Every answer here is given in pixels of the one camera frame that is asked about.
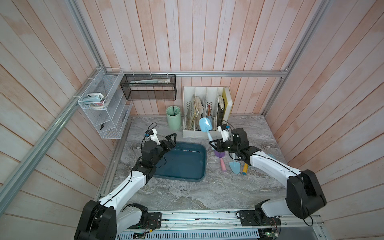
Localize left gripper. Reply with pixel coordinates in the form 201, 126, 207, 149
152, 133, 177, 166

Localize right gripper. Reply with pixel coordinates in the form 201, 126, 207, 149
209, 137, 241, 155

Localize purple shovel pink handle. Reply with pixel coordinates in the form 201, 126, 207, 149
215, 150, 227, 172

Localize pointed light blue trowel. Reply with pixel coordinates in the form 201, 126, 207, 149
229, 160, 241, 174

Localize yellow shovel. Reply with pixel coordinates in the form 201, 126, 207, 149
242, 163, 249, 175

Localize teal plastic storage box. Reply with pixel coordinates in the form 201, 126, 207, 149
154, 142, 207, 182

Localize pale blue shovel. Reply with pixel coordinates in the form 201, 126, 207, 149
199, 118, 213, 141

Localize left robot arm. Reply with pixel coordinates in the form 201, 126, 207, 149
74, 133, 177, 240

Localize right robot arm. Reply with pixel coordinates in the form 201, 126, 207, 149
208, 129, 327, 225

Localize green cup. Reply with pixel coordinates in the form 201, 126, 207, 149
166, 106, 182, 130

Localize books in organizer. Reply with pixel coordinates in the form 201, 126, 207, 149
183, 94, 227, 132

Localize white file organizer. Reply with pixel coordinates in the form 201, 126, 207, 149
183, 87, 234, 139

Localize black mesh basket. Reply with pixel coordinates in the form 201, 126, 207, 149
120, 74, 177, 101

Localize white tape dispenser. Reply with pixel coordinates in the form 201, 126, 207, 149
81, 93, 106, 109

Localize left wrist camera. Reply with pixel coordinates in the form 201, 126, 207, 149
145, 128, 160, 145

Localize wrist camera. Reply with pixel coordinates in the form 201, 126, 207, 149
145, 128, 160, 145
218, 124, 232, 142

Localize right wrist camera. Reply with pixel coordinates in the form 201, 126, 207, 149
218, 124, 232, 142

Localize white wire shelf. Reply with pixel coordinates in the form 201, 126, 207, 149
78, 68, 132, 139

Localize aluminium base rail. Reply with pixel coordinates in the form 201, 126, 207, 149
76, 208, 326, 233

